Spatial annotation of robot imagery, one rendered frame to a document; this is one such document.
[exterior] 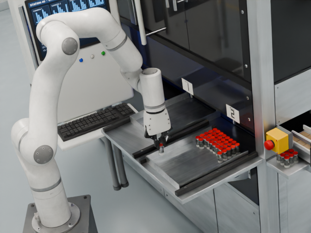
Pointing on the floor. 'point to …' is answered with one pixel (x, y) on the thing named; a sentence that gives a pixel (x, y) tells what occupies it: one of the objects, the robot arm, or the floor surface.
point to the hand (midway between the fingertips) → (159, 142)
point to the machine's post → (263, 108)
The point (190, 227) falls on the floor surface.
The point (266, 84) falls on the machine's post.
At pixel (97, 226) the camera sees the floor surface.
